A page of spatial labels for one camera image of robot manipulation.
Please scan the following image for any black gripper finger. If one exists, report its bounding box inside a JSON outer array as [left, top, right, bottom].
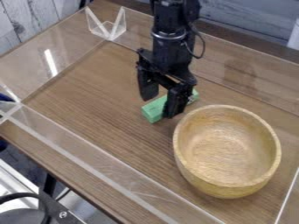
[[136, 66, 159, 101], [163, 84, 192, 118]]

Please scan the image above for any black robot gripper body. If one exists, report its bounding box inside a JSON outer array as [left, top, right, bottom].
[[136, 30, 198, 88]]

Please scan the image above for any green rectangular block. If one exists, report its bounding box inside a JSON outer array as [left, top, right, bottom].
[[142, 89, 199, 123]]

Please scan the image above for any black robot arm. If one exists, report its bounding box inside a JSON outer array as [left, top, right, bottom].
[[136, 0, 204, 118]]

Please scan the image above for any brown wooden bowl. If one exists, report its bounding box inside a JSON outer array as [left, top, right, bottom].
[[172, 105, 282, 199]]

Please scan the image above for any blue object at edge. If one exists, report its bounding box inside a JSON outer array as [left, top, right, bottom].
[[0, 93, 15, 102]]

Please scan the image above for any black table leg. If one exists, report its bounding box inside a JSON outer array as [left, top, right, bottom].
[[43, 174, 58, 197]]

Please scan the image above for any clear acrylic corner bracket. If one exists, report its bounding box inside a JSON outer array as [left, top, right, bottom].
[[86, 7, 127, 41]]

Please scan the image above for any clear acrylic tray wall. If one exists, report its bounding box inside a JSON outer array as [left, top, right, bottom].
[[0, 85, 224, 224]]

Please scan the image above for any black cable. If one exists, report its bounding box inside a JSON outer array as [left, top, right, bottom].
[[0, 192, 54, 224]]

